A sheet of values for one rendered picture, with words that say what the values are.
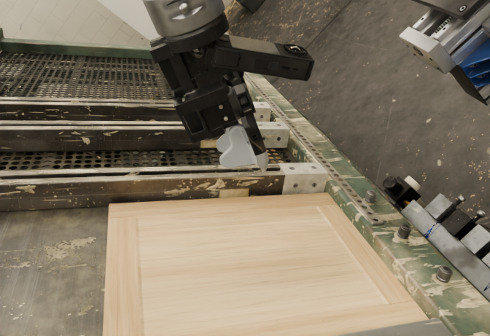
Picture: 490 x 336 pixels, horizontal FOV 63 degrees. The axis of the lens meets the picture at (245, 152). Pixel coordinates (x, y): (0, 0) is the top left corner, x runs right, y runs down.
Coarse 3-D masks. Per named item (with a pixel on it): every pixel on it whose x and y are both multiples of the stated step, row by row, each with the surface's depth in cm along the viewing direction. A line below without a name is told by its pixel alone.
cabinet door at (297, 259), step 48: (144, 240) 83; (192, 240) 85; (240, 240) 87; (288, 240) 89; (336, 240) 91; (144, 288) 72; (192, 288) 73; (240, 288) 74; (288, 288) 76; (336, 288) 77; (384, 288) 78
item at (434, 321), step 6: (438, 318) 70; (402, 324) 68; (408, 324) 68; (414, 324) 68; (420, 324) 69; (426, 324) 69; (432, 324) 69; (438, 324) 69; (366, 330) 66; (372, 330) 66; (378, 330) 66; (384, 330) 67; (390, 330) 67; (396, 330) 67; (402, 330) 67; (408, 330) 67; (414, 330) 67; (420, 330) 67; (426, 330) 68; (432, 330) 68; (438, 330) 68; (444, 330) 68
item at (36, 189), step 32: (0, 192) 86; (32, 192) 88; (64, 192) 90; (96, 192) 92; (128, 192) 94; (160, 192) 96; (192, 192) 99; (256, 192) 104; (288, 192) 107; (320, 192) 110
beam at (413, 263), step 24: (288, 144) 134; (336, 168) 115; (336, 192) 104; (360, 192) 104; (360, 216) 94; (384, 216) 96; (384, 240) 87; (408, 240) 88; (408, 264) 81; (432, 264) 82; (408, 288) 78; (432, 288) 76; (456, 288) 76; (432, 312) 72; (456, 312) 71; (480, 312) 71
